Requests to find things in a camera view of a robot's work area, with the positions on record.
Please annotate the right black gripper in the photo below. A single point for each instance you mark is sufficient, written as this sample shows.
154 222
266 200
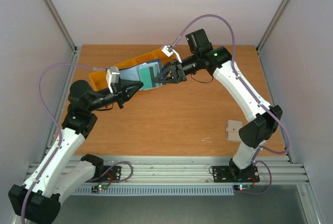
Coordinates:
179 72

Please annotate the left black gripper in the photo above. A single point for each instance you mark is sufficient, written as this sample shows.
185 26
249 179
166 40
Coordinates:
119 92

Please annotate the blue card holder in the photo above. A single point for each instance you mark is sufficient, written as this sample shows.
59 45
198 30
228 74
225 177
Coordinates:
133 74

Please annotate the teal credit card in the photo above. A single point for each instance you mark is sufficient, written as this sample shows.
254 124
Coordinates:
146 75

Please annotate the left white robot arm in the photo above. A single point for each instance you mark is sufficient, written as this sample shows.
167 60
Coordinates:
42 194

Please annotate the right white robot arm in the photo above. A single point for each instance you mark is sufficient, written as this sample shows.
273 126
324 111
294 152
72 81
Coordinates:
262 118

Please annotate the beige card holder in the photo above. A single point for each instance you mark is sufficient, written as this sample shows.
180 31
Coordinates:
232 130

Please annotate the yellow bin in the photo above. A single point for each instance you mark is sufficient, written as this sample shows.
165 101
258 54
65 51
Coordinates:
125 64
160 55
98 80
145 57

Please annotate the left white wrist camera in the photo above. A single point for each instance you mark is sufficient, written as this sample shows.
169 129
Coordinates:
112 77

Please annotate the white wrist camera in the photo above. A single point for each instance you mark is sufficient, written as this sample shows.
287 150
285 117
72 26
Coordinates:
168 50
112 77

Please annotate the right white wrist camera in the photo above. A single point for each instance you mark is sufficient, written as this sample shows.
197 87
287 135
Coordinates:
168 50

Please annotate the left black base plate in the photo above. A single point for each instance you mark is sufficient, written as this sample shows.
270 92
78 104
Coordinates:
112 173

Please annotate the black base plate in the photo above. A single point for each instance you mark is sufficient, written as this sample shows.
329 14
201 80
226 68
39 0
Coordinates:
112 173
224 174

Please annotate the grey slotted cable duct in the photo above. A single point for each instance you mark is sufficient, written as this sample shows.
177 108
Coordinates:
156 190

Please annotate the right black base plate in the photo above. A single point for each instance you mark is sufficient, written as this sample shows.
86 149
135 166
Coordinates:
224 174

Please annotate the aluminium rail frame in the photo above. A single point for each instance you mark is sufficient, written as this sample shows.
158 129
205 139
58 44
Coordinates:
194 170

